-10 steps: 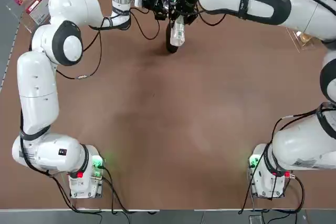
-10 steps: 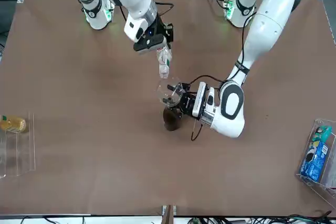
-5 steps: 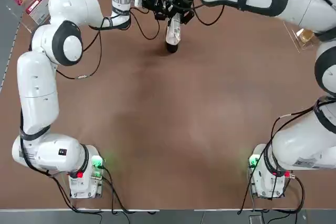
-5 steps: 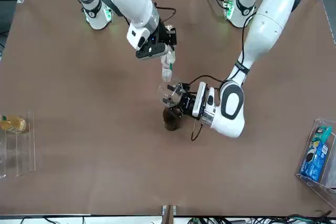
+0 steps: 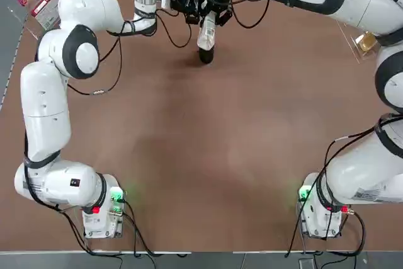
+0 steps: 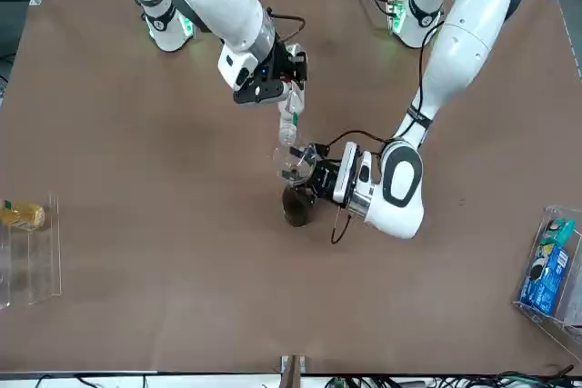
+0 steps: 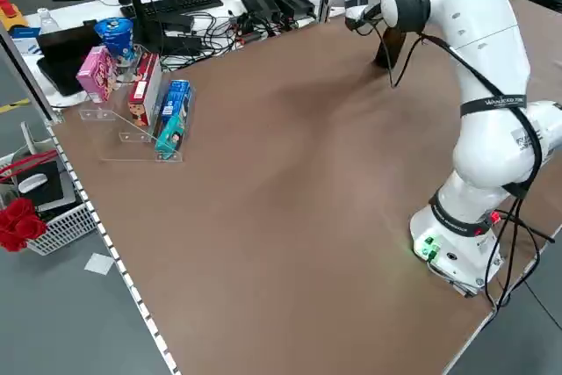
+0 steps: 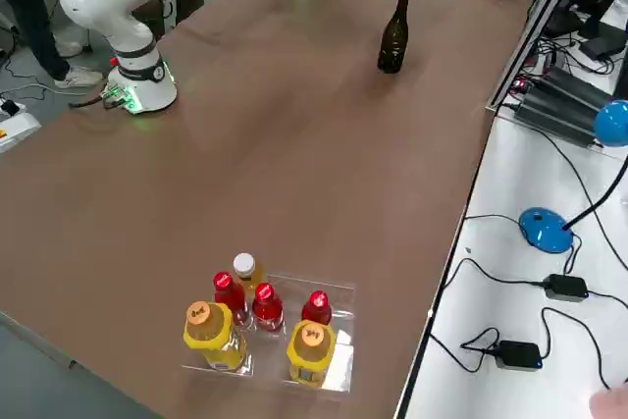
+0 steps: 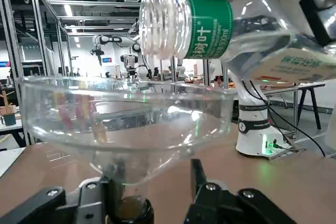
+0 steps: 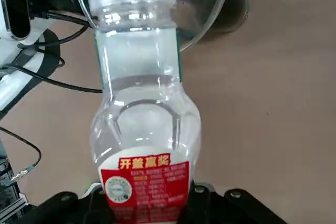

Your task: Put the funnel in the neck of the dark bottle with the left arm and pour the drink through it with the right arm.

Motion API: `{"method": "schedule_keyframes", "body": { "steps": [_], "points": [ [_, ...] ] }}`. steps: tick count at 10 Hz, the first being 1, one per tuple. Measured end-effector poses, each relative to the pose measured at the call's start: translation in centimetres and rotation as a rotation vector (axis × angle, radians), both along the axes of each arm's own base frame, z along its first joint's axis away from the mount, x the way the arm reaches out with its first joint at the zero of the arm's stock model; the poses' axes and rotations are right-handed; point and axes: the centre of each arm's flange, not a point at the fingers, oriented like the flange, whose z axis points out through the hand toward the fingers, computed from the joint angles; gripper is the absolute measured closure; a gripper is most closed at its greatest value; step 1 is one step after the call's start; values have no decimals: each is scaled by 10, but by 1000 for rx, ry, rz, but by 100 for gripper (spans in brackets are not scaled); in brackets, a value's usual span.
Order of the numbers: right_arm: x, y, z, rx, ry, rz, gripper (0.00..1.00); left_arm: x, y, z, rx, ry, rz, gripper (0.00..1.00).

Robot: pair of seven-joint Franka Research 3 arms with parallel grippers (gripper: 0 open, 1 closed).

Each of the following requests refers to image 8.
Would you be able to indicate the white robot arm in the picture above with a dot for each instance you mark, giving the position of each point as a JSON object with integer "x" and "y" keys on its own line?
{"x": 137, "y": 80}

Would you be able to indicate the dark glass bottle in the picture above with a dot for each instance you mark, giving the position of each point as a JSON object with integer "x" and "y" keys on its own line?
{"x": 392, "y": 46}

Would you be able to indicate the clear acrylic drink shelf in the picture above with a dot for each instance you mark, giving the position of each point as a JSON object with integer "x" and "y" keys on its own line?
{"x": 314, "y": 284}

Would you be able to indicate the white-capped yellow drink bottle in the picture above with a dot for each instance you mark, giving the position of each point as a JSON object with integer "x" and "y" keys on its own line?
{"x": 244, "y": 264}

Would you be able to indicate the red drink bottle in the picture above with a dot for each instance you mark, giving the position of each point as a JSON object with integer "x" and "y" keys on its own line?
{"x": 316, "y": 303}
{"x": 223, "y": 286}
{"x": 265, "y": 298}

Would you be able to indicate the orange-capped yellow drink bottle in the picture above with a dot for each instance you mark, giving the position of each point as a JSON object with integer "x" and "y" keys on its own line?
{"x": 309, "y": 345}
{"x": 206, "y": 326}

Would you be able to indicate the black power supply brick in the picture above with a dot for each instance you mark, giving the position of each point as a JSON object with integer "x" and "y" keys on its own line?
{"x": 579, "y": 88}
{"x": 554, "y": 117}

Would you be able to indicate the black monitor with stand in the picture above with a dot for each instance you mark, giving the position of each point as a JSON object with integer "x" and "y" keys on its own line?
{"x": 601, "y": 48}

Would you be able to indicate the blue desk lamp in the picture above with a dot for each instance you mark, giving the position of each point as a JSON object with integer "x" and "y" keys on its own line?
{"x": 544, "y": 230}

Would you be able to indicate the black power adapter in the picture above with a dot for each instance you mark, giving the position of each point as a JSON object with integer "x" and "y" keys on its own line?
{"x": 517, "y": 355}
{"x": 565, "y": 287}

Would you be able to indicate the white power strip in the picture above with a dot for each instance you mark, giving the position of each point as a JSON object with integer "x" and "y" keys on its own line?
{"x": 12, "y": 106}

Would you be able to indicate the white control box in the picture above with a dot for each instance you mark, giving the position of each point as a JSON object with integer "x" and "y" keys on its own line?
{"x": 17, "y": 132}

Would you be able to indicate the pink rounded object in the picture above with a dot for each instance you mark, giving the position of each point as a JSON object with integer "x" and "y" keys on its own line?
{"x": 611, "y": 404}

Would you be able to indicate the aluminium profile post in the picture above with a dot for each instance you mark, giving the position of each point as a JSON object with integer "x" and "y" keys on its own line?
{"x": 535, "y": 31}

